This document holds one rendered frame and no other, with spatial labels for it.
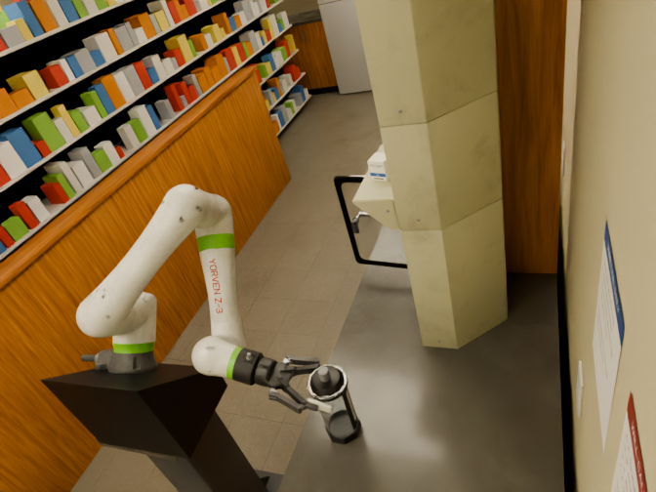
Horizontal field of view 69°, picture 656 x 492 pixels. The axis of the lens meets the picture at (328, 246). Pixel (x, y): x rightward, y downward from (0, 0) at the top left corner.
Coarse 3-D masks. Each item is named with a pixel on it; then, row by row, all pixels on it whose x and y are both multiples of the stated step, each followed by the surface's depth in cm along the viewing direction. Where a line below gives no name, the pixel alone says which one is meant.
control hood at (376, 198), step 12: (372, 180) 133; (360, 192) 129; (372, 192) 128; (384, 192) 126; (360, 204) 127; (372, 204) 126; (384, 204) 124; (372, 216) 128; (384, 216) 127; (396, 216) 126; (396, 228) 128
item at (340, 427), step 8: (344, 376) 125; (344, 384) 123; (312, 392) 123; (336, 392) 122; (336, 400) 123; (336, 408) 125; (344, 408) 127; (328, 416) 128; (336, 416) 127; (344, 416) 128; (328, 424) 131; (336, 424) 129; (344, 424) 130; (336, 432) 132; (344, 432) 132
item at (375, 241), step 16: (336, 176) 166; (352, 176) 163; (352, 192) 167; (352, 208) 172; (368, 224) 174; (368, 240) 179; (384, 240) 175; (400, 240) 172; (368, 256) 184; (384, 256) 181; (400, 256) 177
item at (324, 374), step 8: (320, 368) 123; (328, 368) 127; (336, 368) 127; (312, 376) 126; (320, 376) 122; (328, 376) 123; (336, 376) 124; (312, 384) 124; (320, 384) 123; (328, 384) 123; (336, 384) 122; (320, 392) 122; (328, 392) 122
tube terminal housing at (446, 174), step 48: (384, 144) 113; (432, 144) 110; (480, 144) 116; (432, 192) 117; (480, 192) 124; (432, 240) 127; (480, 240) 132; (432, 288) 138; (480, 288) 142; (432, 336) 151
